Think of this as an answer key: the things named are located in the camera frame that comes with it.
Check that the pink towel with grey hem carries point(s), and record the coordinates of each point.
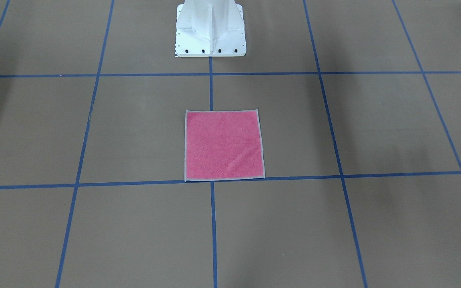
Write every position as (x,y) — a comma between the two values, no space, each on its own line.
(223,146)

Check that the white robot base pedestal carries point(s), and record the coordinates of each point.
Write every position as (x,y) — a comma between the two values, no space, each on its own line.
(210,28)

